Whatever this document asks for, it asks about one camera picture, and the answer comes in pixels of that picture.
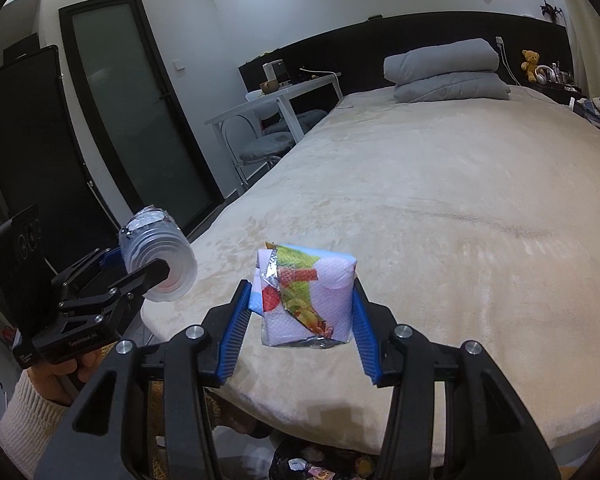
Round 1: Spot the black folding panel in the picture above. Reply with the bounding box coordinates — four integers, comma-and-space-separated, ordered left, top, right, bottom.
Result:
0, 45, 124, 311

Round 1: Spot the clear plastic cup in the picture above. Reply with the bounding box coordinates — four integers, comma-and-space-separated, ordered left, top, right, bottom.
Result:
118, 204, 199, 304

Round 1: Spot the black framed glass door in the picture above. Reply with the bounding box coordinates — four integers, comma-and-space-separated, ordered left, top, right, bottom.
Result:
58, 0, 227, 237

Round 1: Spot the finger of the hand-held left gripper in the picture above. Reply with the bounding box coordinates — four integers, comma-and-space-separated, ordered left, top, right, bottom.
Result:
51, 247, 127, 292
59, 260, 172, 317

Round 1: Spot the white desktop appliance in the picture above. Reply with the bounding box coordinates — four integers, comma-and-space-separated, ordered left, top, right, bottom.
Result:
262, 61, 289, 92

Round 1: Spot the black headboard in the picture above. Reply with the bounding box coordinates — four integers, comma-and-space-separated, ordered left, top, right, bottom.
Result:
237, 10, 577, 112

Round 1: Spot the grey cushion metal chair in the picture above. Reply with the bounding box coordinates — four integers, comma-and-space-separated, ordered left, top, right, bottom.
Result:
224, 110, 297, 177

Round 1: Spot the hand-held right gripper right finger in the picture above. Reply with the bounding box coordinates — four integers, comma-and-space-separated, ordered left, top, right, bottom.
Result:
351, 280, 563, 480

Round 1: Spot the bed with beige blanket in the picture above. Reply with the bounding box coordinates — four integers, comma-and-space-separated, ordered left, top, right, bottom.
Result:
140, 82, 600, 462

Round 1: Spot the white desk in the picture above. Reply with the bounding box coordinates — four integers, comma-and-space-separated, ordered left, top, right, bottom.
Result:
203, 72, 344, 197

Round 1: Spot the person's left hand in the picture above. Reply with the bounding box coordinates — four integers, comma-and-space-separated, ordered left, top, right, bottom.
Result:
30, 347, 106, 406

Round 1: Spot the white back chair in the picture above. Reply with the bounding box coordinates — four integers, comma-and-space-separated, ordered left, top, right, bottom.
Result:
245, 88, 329, 135

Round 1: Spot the white desk cable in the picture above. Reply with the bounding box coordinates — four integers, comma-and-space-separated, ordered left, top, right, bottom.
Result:
300, 65, 342, 81

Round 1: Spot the black plant ornament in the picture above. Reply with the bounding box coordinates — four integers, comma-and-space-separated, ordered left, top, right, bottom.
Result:
539, 0, 564, 24

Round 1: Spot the brown teddy bear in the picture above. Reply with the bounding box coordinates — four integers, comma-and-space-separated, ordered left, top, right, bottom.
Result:
520, 49, 542, 84

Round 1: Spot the person's left forearm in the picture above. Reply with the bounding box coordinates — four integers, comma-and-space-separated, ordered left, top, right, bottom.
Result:
0, 371, 74, 479

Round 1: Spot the colourful snack packet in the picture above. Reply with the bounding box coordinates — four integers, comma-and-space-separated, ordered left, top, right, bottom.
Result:
250, 242, 357, 350

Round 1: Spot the black bin bag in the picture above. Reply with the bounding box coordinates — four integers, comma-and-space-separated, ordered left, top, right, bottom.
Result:
269, 439, 387, 480

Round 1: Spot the dark nightstand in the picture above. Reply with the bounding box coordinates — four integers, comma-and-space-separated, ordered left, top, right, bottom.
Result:
529, 77, 587, 107

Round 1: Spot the white bedside charger cable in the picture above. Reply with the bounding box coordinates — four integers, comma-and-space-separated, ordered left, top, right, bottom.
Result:
494, 35, 524, 89

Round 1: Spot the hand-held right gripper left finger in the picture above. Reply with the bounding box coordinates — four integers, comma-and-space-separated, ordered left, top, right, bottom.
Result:
35, 280, 254, 480

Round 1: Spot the folded grey quilt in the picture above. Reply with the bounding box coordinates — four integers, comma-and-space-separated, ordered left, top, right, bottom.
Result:
382, 37, 512, 105

